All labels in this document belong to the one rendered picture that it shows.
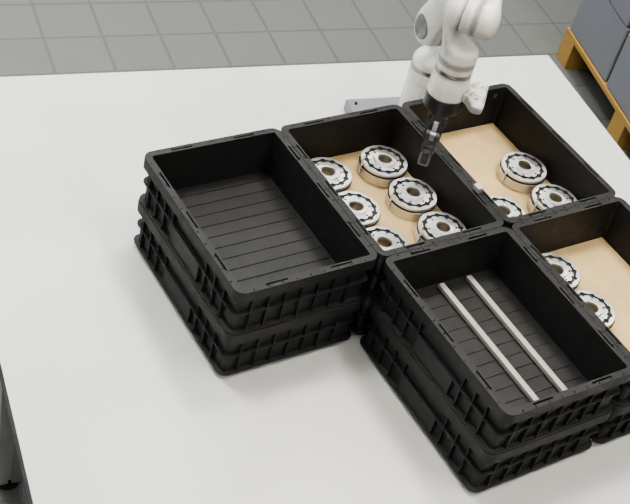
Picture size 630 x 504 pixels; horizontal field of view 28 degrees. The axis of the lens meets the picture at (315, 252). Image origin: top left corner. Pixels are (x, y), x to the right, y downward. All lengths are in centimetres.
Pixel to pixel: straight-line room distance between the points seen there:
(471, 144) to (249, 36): 182
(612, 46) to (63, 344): 272
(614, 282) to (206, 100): 103
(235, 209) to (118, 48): 191
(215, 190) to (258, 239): 15
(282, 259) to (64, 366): 45
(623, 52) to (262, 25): 127
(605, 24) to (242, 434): 273
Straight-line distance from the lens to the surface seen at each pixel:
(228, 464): 221
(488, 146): 283
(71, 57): 425
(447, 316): 238
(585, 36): 473
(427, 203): 257
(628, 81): 446
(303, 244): 243
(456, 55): 231
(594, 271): 261
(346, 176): 257
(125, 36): 438
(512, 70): 337
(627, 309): 256
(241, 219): 246
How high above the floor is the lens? 244
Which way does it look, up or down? 42 degrees down
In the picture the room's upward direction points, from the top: 16 degrees clockwise
